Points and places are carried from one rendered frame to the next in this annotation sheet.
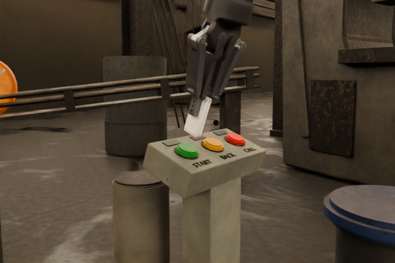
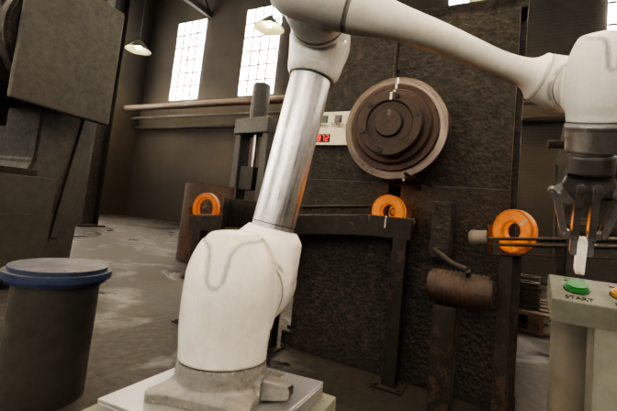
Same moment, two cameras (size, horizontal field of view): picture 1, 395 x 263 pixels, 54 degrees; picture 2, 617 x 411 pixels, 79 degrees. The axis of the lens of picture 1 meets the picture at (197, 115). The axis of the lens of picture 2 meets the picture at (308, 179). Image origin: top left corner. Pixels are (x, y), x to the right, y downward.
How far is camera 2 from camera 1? 62 cm
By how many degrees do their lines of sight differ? 79
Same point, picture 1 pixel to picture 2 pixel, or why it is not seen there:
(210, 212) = (593, 352)
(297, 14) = not seen: outside the picture
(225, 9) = (570, 166)
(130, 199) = (555, 327)
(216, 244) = (602, 391)
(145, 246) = (565, 376)
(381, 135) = not seen: outside the picture
